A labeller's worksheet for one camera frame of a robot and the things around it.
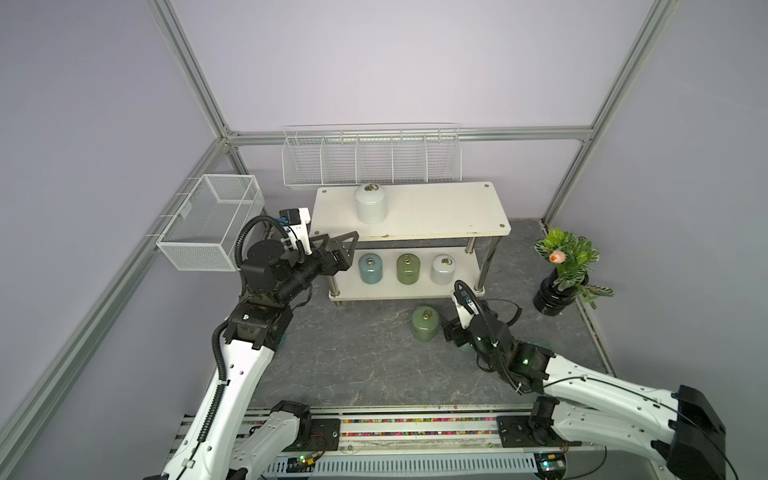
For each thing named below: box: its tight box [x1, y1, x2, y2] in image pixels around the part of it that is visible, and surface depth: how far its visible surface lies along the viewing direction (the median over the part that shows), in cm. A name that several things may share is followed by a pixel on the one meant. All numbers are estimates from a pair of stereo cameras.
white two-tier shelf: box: [309, 181, 512, 305], surface depth 79 cm
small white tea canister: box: [430, 254, 456, 286], surface depth 93 cm
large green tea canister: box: [411, 305, 440, 342], surface depth 87 cm
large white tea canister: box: [354, 183, 388, 225], surface depth 71 cm
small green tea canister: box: [396, 253, 421, 285], surface depth 93 cm
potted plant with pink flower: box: [533, 227, 615, 316], surface depth 78 cm
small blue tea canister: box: [358, 252, 383, 285], surface depth 93 cm
